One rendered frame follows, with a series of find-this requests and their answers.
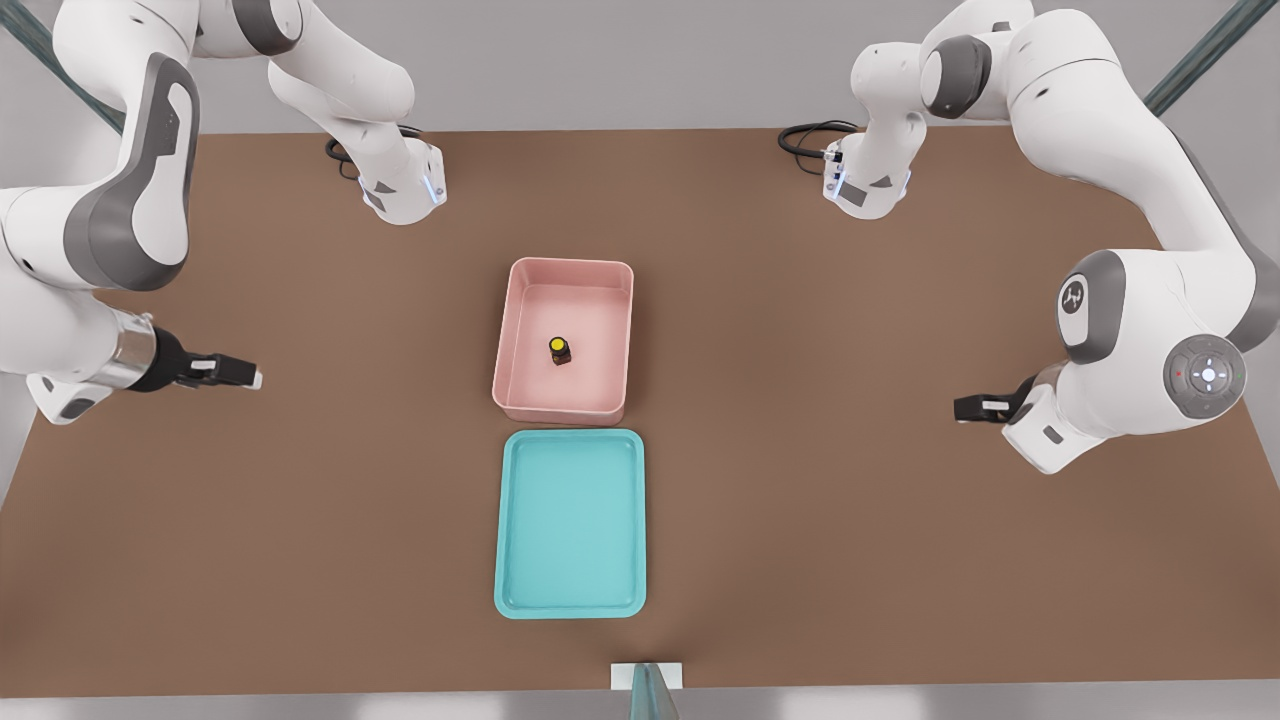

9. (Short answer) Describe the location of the pale blue-green tray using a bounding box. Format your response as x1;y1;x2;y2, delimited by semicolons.
493;429;648;620

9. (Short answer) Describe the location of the pink plastic box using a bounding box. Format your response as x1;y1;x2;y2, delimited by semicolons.
491;257;636;426

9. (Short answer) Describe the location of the black cable loop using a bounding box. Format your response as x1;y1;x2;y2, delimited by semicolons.
778;120;863;182
325;125;423;182

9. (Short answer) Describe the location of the silver frame post with foot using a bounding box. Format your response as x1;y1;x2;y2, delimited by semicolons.
611;661;685;720

